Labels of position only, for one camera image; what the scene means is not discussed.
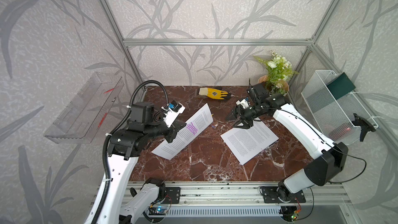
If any white wire mesh basket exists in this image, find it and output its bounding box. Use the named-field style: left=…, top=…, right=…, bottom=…
left=302, top=70, right=378, bottom=145

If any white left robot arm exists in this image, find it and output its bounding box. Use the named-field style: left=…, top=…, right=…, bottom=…
left=85, top=101, right=186, bottom=224

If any peach flower pot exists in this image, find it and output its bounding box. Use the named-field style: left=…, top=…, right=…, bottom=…
left=258, top=75, right=289, bottom=95

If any aluminium cage frame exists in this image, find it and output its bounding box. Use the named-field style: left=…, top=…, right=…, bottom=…
left=101, top=0, right=398, bottom=152

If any black corrugated cable conduit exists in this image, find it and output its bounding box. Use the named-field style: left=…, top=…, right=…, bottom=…
left=91, top=80, right=170, bottom=224

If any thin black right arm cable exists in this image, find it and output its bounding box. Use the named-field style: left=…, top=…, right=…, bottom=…
left=270, top=107, right=368, bottom=222

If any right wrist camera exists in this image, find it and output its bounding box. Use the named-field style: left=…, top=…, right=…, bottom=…
left=236, top=99, right=250, bottom=109

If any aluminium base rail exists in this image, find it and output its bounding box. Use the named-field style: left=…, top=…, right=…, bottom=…
left=90, top=181, right=352, bottom=207

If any green artificial plant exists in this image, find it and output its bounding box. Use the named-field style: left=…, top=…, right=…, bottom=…
left=254, top=51, right=298, bottom=96

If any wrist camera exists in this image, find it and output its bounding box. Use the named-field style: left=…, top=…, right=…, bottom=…
left=163, top=100, right=185, bottom=128
left=236, top=99, right=250, bottom=109

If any black clamp on basket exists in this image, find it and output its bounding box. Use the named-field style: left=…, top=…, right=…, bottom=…
left=352, top=113, right=376, bottom=142

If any document with purple highlight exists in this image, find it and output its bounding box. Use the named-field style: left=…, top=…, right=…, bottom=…
left=152, top=103, right=213, bottom=160

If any clear acrylic wall shelf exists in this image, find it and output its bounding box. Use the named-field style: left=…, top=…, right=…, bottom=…
left=44, top=72, right=124, bottom=144

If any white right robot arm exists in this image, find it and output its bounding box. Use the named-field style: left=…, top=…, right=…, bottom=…
left=226, top=83, right=348, bottom=201

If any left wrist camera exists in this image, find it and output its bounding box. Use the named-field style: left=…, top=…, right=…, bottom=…
left=163, top=100, right=185, bottom=128

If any white printed text document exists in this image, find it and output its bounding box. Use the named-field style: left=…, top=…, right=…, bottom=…
left=221, top=119, right=279, bottom=165

